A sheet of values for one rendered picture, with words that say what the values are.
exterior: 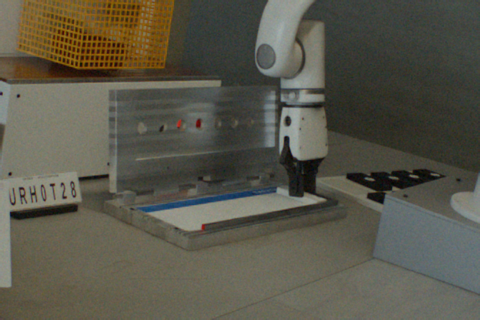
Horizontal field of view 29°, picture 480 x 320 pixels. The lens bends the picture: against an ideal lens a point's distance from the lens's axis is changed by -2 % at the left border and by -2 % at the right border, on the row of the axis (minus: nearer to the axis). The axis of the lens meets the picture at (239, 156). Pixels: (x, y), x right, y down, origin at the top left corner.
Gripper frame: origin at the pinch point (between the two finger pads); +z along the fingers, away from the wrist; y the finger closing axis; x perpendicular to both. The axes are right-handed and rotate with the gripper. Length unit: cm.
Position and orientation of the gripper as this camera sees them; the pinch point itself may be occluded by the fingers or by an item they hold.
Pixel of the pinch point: (302, 185)
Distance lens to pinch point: 182.7
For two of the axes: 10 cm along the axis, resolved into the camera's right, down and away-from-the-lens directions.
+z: 0.0, 10.0, 0.9
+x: -7.7, -0.6, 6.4
